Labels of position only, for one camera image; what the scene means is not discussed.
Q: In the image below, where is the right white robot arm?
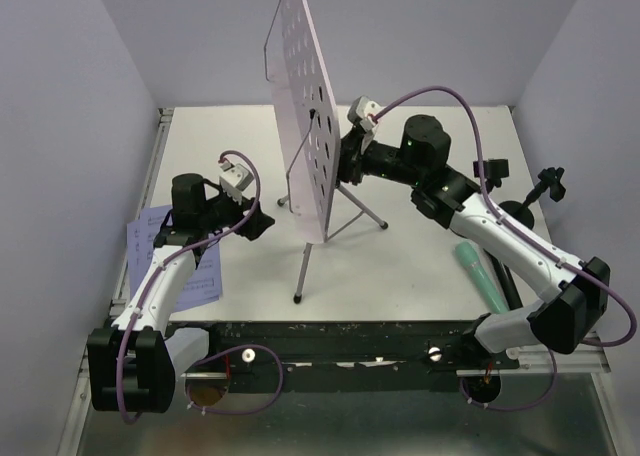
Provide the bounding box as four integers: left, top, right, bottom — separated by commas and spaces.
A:
338, 115, 610, 368

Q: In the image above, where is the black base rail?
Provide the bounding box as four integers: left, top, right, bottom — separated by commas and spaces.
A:
180, 321, 519, 394

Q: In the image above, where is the green toy microphone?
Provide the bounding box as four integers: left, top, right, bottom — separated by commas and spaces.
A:
454, 241, 508, 314

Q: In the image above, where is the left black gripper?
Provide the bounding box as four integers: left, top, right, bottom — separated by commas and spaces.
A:
200, 186, 276, 240

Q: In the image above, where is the black microphone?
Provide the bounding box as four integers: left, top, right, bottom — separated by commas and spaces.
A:
488, 254, 523, 310

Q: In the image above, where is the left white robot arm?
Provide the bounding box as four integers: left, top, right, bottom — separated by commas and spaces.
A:
87, 162, 275, 420

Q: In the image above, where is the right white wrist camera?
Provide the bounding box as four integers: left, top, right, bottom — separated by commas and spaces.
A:
347, 96, 382, 153

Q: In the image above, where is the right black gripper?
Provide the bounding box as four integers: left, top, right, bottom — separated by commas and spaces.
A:
311, 127, 423, 188

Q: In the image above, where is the black microphone stand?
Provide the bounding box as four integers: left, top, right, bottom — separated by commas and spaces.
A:
499, 167, 566, 230
473, 159, 510, 193

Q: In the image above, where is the silver tripod music stand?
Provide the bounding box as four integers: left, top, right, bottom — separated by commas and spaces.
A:
263, 0, 388, 304

